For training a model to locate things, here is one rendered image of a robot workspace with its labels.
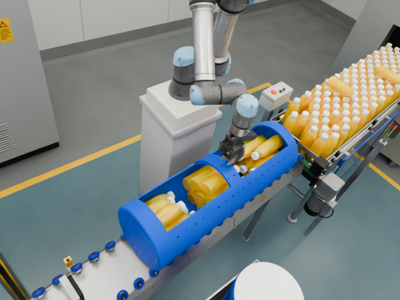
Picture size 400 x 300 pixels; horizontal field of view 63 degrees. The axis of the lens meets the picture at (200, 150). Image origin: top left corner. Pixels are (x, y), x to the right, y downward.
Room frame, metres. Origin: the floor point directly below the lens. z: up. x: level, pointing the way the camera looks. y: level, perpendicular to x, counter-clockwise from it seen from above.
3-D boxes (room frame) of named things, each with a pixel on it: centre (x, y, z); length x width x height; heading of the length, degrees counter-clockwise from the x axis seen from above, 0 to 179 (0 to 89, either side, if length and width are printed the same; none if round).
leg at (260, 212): (1.31, -0.51, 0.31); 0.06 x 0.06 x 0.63; 52
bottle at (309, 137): (1.47, -0.61, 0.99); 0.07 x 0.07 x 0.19
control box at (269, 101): (1.75, -0.39, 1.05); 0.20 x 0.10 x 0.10; 142
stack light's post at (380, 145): (1.49, -1.01, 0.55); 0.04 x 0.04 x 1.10; 52
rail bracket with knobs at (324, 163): (1.32, -0.68, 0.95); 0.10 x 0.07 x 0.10; 52
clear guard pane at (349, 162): (1.75, -1.09, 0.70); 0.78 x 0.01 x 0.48; 142
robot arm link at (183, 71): (1.34, 0.15, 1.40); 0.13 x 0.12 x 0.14; 111
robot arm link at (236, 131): (0.93, -0.13, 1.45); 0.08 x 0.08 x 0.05
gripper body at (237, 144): (0.93, -0.12, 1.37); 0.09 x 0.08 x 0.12; 143
